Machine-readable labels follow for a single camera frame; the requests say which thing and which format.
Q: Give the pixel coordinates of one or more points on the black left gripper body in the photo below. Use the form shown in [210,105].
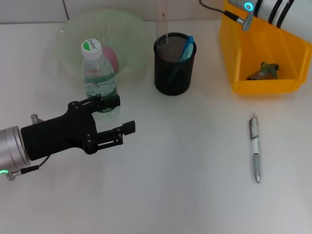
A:
[56,136]

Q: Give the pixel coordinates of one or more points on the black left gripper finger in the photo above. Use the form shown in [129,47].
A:
[129,127]
[113,102]

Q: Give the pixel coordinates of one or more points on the clear green-label water bottle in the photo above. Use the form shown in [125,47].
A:
[97,78]

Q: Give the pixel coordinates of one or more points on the blue and teal scissors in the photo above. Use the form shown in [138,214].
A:
[186,52]

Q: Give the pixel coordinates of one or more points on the clear plastic ruler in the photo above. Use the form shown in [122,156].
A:
[162,22]

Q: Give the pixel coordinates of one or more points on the silver ballpoint pen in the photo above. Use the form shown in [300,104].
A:
[255,146]

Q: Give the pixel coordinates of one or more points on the green plastic wrapper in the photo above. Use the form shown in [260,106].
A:
[265,70]

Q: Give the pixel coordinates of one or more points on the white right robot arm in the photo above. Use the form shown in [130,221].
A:
[287,12]

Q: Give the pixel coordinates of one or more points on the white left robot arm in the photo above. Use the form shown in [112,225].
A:
[12,146]

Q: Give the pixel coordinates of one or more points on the pink peach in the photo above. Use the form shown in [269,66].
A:
[111,58]

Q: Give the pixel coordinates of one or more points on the black mesh pen holder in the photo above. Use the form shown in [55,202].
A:
[174,80]

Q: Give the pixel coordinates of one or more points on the green translucent fruit plate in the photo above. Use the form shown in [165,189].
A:
[126,31]

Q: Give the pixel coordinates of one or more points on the yellow plastic bin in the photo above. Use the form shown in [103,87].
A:
[263,44]

